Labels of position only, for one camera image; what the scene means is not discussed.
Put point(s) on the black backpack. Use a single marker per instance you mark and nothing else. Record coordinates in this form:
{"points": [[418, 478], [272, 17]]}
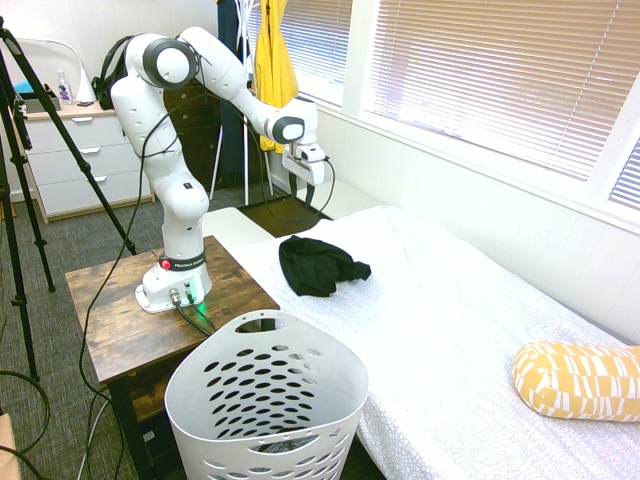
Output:
{"points": [[106, 80]]}

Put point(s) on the white drawer dresser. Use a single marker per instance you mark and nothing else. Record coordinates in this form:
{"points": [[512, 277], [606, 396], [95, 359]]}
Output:
{"points": [[80, 160]]}

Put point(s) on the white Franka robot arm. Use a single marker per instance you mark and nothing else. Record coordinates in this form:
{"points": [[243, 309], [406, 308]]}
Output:
{"points": [[170, 200]]}

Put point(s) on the white perforated laundry basket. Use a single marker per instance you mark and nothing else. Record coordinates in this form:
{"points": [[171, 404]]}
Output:
{"points": [[280, 385]]}

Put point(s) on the white desk lamp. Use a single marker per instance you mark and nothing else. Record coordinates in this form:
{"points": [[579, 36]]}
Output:
{"points": [[86, 87]]}

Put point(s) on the narrow white window blind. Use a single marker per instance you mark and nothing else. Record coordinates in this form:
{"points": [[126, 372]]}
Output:
{"points": [[627, 180]]}

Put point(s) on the clear plastic bottle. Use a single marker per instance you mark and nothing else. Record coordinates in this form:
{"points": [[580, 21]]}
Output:
{"points": [[65, 90]]}

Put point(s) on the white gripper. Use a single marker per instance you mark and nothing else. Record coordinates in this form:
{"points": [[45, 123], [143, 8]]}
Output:
{"points": [[312, 172]]}

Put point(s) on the large white window blind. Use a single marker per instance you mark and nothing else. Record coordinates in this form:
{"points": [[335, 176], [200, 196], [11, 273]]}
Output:
{"points": [[500, 70]]}

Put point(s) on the white patterned bedspread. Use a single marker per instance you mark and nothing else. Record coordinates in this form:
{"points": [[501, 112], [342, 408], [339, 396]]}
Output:
{"points": [[450, 310]]}

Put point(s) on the rustic wooden side table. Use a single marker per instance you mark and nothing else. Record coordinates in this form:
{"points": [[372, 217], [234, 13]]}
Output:
{"points": [[130, 330]]}

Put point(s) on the dark wooden cabinet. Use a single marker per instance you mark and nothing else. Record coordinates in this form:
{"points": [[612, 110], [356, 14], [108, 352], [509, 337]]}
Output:
{"points": [[200, 140]]}

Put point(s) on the grey storage box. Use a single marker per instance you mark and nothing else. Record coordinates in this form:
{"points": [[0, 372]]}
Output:
{"points": [[40, 105]]}

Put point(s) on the small white window blind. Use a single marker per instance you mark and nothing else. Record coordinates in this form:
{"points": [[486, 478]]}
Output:
{"points": [[320, 45]]}

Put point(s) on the black clothing item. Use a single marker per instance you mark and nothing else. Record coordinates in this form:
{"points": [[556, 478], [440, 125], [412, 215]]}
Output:
{"points": [[312, 267]]}

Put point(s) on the black camera tripod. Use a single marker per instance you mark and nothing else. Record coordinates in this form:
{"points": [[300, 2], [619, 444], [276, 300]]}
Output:
{"points": [[20, 165]]}

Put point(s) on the white coat rack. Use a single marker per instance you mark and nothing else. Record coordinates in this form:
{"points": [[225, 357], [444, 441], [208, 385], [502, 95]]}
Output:
{"points": [[246, 125]]}

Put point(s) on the yellow jacket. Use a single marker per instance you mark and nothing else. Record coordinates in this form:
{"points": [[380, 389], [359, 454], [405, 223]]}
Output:
{"points": [[275, 65]]}

